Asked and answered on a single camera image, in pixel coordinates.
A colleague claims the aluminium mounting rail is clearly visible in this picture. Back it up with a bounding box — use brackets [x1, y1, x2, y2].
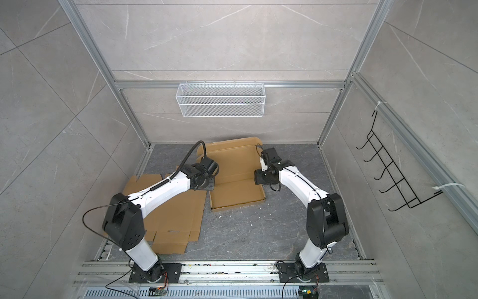
[72, 260, 385, 288]

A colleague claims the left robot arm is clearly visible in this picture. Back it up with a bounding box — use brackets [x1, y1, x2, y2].
[102, 156, 219, 273]

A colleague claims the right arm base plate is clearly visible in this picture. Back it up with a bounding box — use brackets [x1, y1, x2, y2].
[275, 260, 330, 283]

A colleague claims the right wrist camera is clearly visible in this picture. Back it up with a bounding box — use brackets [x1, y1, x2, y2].
[260, 157, 268, 171]

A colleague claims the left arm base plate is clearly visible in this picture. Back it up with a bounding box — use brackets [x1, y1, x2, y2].
[128, 261, 182, 284]

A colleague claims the black wire hook rack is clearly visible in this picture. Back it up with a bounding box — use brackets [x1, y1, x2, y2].
[356, 111, 443, 213]

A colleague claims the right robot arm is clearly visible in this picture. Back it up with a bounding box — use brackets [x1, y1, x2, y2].
[254, 145, 349, 280]

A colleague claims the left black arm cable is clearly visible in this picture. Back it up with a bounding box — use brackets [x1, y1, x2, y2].
[81, 140, 207, 247]

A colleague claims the cardboard box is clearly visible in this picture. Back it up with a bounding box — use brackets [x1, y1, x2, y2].
[122, 174, 206, 255]
[206, 137, 266, 212]

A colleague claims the aluminium frame profile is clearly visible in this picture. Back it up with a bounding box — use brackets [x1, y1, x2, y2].
[60, 1, 478, 230]

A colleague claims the white wire mesh basket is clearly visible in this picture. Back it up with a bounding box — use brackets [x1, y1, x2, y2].
[176, 83, 266, 118]

